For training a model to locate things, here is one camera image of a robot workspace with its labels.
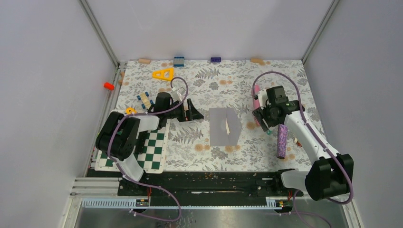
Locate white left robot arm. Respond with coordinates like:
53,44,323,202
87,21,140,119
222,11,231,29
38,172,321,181
95,92,204,195

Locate grey paper envelope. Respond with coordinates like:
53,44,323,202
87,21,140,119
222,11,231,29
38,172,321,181
209,107,242,147

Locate tan lined letter paper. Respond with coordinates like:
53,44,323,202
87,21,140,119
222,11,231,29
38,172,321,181
225,119,230,135

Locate yellow triangle toy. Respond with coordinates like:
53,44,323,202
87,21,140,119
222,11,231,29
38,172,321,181
152,68,174,81

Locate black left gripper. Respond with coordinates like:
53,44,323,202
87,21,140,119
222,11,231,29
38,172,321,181
164,98,203,122

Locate dark purple building brick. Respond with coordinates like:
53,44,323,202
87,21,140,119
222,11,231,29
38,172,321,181
210,57,221,63

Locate colourful stacked brick toy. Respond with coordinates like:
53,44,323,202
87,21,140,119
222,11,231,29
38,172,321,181
294,138,302,147

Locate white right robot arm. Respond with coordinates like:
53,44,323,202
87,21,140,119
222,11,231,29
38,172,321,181
253,86,354,201

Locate orange plastic cap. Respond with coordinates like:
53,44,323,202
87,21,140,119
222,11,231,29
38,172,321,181
103,82,115,91

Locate wooden toy car blue wheels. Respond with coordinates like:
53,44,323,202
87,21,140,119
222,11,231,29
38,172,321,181
136,92,154,110

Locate right wooden cylinder block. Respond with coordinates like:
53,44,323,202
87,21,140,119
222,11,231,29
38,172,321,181
250,58,266,66

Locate purple glitter microphone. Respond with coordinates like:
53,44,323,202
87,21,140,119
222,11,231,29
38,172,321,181
276,124,288,159

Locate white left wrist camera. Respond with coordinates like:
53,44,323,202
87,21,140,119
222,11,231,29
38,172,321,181
172,87,186,102

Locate left wooden cylinder block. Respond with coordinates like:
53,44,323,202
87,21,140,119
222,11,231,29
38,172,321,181
138,58,151,65

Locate small coloured block toy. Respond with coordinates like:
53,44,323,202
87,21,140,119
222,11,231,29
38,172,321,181
125,107,137,114

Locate wooden cylinder block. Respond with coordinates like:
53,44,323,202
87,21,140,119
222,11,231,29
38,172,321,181
250,58,266,66
138,58,151,65

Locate floral patterned table mat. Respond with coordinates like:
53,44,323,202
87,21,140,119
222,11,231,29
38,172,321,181
116,60,323,171

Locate blue building brick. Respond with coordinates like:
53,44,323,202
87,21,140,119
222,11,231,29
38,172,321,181
173,57,185,67

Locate white slotted cable duct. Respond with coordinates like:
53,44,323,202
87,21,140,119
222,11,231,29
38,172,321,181
81,197,287,210

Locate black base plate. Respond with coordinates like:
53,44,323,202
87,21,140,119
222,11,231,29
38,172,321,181
117,171,296,205

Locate pink toy microphone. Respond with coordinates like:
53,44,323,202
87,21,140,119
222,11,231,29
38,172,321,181
252,84,260,110

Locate black rectangular bar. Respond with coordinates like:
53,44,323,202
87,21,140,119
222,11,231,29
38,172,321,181
134,131,148,154

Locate green white chessboard mat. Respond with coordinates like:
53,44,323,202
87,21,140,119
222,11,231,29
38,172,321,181
94,110,170,173

